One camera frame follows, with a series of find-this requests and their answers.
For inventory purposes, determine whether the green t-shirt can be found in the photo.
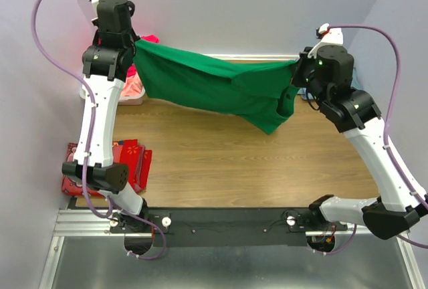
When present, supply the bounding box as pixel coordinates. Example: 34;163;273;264
134;39;298;134

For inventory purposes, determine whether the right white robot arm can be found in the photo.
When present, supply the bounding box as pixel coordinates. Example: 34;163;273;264
292;44;427;239

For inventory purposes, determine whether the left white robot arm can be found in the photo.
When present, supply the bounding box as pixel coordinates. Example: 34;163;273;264
62;0;148;233

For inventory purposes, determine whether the folded blue t-shirt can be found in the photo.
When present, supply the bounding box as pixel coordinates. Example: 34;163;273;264
298;68;362;100

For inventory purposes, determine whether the magenta t-shirt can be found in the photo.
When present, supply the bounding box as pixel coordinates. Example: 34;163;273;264
126;35;160;78

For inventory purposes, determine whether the pink t-shirt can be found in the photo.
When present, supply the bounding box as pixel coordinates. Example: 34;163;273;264
120;74;145;100

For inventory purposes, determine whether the white plastic bin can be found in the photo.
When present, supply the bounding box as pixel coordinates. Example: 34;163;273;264
79;88;145;106

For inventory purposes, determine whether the red cartoon folded cloth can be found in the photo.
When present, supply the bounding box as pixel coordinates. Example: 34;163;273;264
61;139;152;197

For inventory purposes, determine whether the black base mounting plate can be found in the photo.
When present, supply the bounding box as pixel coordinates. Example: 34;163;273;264
110;206;349;248

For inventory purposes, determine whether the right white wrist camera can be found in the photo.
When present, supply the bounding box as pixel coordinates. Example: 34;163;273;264
316;23;344;45

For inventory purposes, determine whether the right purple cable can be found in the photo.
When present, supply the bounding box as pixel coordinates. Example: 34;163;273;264
310;23;428;257

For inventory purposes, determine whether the purple cable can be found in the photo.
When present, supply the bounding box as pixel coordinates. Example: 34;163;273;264
31;0;168;261
310;23;428;257

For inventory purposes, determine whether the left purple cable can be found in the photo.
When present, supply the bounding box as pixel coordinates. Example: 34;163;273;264
31;0;168;261

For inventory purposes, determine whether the aluminium rail frame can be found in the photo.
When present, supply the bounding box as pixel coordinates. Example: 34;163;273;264
40;208;425;288

